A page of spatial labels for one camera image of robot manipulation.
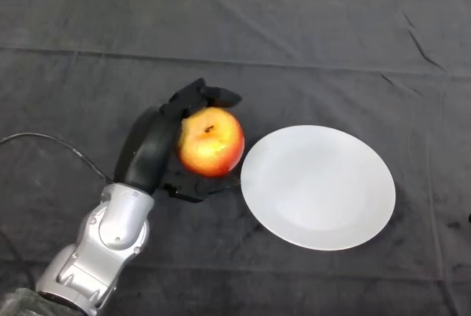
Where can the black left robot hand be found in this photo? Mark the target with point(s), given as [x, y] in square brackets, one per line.
[149, 150]

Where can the red yellow apple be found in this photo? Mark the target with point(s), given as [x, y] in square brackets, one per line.
[211, 146]

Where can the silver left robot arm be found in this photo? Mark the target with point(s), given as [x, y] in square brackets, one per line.
[110, 227]

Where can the white round plate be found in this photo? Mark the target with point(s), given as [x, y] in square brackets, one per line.
[320, 190]

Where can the black table cloth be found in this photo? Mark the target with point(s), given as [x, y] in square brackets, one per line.
[331, 54]

